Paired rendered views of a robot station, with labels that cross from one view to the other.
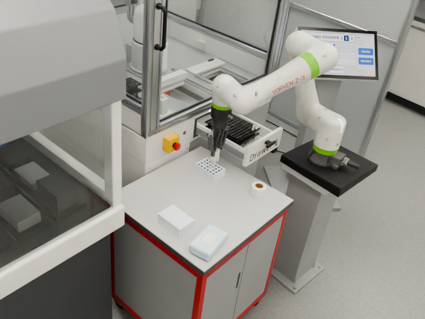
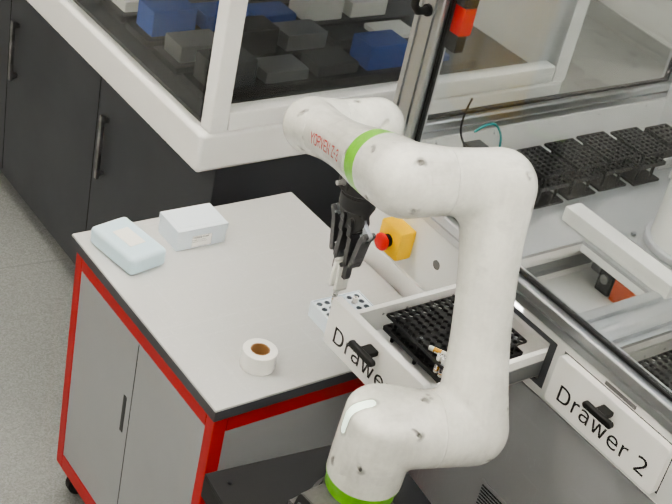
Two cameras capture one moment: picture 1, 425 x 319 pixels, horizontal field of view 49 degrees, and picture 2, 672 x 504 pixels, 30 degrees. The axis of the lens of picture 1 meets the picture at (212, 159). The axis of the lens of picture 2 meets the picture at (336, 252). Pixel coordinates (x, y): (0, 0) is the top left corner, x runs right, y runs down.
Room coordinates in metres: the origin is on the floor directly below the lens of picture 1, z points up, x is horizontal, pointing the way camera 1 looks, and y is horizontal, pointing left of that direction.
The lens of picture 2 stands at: (2.16, -2.10, 2.29)
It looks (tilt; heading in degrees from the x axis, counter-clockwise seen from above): 33 degrees down; 101
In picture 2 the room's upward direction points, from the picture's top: 13 degrees clockwise
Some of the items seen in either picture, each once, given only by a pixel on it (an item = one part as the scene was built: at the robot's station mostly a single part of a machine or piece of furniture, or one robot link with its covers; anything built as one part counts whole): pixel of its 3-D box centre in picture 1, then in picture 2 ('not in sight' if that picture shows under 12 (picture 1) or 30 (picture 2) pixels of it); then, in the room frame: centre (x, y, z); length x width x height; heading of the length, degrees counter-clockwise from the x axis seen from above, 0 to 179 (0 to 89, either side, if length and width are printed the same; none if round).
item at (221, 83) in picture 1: (224, 91); (370, 132); (1.77, -0.01, 1.21); 0.13 x 0.11 x 0.14; 37
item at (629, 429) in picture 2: not in sight; (606, 422); (2.37, -0.17, 0.87); 0.29 x 0.02 x 0.11; 143
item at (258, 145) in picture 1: (263, 146); (374, 361); (1.92, -0.24, 0.87); 0.29 x 0.02 x 0.11; 143
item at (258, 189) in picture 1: (258, 188); (258, 357); (1.70, -0.23, 0.78); 0.07 x 0.07 x 0.04
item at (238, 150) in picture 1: (230, 130); (456, 340); (2.05, -0.07, 0.86); 0.40 x 0.26 x 0.06; 53
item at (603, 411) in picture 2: not in sight; (602, 412); (2.35, -0.19, 0.91); 0.07 x 0.04 x 0.01; 143
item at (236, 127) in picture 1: (231, 130); (453, 339); (2.04, -0.08, 0.87); 0.22 x 0.18 x 0.06; 53
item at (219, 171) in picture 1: (209, 169); (344, 313); (1.80, 0.01, 0.78); 0.12 x 0.08 x 0.04; 51
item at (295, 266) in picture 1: (303, 219); not in sight; (1.99, -0.55, 0.38); 0.30 x 0.30 x 0.76; 48
